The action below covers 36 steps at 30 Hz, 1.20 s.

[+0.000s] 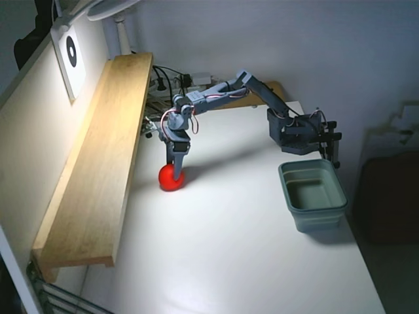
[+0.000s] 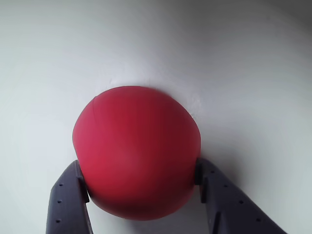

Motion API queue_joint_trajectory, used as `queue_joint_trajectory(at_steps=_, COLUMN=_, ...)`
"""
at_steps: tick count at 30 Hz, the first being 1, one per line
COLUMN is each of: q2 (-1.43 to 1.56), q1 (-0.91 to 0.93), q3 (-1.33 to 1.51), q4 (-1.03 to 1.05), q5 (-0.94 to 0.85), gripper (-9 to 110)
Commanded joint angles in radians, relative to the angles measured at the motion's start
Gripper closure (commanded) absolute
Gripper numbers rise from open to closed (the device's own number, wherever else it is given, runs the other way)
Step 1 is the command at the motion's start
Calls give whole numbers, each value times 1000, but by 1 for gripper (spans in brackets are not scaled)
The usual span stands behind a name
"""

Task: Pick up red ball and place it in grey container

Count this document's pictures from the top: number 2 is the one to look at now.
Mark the blue-grey gripper finger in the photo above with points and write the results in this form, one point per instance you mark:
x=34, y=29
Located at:
x=231, y=209
x=65, y=209

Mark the red ball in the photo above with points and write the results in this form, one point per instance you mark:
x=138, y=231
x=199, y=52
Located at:
x=136, y=151

